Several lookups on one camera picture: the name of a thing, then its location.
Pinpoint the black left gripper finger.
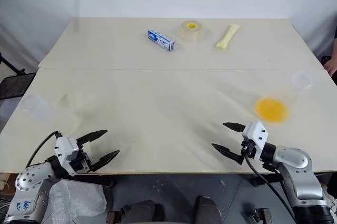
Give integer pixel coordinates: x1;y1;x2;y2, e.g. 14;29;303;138
76;130;108;149
88;149;121;173

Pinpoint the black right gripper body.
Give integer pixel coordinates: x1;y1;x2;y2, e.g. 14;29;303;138
239;139;261;166

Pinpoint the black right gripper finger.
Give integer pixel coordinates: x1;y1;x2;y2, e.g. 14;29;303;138
211;143;244;165
222;122;247;133

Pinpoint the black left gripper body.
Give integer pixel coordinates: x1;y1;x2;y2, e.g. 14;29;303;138
68;141;93;174

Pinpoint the bystander bare hand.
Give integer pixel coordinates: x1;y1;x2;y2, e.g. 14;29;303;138
325;56;337;76

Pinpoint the crumpled clear plastic bag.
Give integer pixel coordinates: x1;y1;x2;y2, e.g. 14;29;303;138
49;178;107;219

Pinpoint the dark rounded shape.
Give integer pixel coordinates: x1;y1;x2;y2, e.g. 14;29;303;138
194;195;221;224
123;199;164;224

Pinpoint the clear plastic cup left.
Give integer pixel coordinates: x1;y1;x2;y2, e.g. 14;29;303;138
19;93;70;124

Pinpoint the black metal stand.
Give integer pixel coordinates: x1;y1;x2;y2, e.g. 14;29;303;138
0;52;37;101

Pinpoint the clear tape roll yellow core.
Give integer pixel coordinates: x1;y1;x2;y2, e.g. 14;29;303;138
180;20;203;43

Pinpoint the blue and white carton box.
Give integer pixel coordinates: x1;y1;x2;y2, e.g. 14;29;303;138
146;28;176;53

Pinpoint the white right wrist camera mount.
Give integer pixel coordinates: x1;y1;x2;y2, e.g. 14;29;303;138
241;121;270;160

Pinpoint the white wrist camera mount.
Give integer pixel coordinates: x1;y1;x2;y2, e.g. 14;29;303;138
54;136;80;176
241;121;270;160

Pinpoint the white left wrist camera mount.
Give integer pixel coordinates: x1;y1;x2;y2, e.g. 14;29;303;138
54;136;80;176

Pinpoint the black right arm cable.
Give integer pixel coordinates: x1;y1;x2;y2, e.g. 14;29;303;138
243;154;297;224

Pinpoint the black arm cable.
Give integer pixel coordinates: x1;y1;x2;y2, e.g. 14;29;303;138
25;130;63;168
243;154;297;224

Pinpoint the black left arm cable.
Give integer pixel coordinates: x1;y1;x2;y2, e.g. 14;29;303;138
25;130;63;168

